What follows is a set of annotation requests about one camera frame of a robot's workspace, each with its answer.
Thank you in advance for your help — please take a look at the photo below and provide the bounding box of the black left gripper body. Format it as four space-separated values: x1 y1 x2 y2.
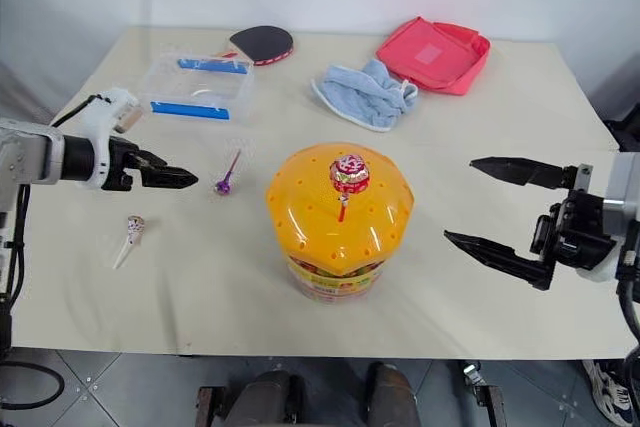
102 135 151 193

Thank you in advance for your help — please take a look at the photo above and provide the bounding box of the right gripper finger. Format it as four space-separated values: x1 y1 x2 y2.
443 228 557 292
469 155 577 191

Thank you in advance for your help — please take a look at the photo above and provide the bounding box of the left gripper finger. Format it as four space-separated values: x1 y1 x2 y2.
143 165 200 190
131 146 169 171

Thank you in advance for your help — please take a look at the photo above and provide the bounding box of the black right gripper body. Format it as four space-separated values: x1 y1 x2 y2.
529 188 619 271

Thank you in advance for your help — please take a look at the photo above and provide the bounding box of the yellow perforated jar lid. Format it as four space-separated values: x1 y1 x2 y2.
264 140 417 279

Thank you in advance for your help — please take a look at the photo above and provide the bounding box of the clear labelled plastic jar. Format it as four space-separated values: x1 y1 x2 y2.
285 252 384 305

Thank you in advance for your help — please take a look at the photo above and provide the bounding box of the purple wrapped lollipop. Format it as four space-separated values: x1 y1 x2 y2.
213 147 243 196

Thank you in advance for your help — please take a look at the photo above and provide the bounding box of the beige table cover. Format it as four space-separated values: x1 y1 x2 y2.
9 25 639 361

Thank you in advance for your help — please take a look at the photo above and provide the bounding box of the white wrapped lollipop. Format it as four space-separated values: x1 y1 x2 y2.
111 214 147 271

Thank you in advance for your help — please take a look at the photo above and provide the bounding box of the clear box with blue latches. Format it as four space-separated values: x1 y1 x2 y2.
138 52 257 127

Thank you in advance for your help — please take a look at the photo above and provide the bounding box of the black object beside table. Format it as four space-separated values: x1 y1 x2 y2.
601 103 640 154

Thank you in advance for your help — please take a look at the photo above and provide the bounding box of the pink fabric bag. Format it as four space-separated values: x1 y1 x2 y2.
375 16 493 97

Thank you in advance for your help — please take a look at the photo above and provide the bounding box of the white and black sneaker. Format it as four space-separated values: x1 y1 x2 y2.
581 358 632 427

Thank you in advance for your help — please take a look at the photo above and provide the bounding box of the black table tennis paddle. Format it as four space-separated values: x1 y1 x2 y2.
219 24 296 68

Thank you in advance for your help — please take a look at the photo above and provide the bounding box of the red wrapped lollipop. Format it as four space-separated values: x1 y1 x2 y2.
327 153 372 224

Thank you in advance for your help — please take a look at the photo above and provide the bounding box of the light blue towel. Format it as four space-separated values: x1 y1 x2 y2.
310 58 420 134

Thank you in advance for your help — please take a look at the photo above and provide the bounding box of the dark rounded shape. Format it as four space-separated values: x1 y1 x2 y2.
238 369 307 427
366 361 422 427

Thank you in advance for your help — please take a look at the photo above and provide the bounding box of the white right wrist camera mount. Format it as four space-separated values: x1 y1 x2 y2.
573 240 627 283

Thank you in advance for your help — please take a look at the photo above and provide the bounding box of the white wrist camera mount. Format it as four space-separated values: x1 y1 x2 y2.
573 240 627 283
74 87 144 191

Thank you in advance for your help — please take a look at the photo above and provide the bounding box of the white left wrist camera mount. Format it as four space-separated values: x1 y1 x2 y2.
74 87 144 191

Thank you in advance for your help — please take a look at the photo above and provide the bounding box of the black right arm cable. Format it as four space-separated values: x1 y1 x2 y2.
615 246 640 349

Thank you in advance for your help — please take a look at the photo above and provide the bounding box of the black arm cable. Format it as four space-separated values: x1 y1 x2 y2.
0 93 97 354
615 246 640 349

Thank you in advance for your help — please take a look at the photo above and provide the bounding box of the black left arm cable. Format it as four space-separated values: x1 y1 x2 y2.
0 93 97 354

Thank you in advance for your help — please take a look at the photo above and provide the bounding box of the rusty metal bracket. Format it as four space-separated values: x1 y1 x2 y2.
460 360 504 427
195 385 227 427

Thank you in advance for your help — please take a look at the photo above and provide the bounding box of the black cable loop on floor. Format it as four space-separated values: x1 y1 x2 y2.
0 358 66 411

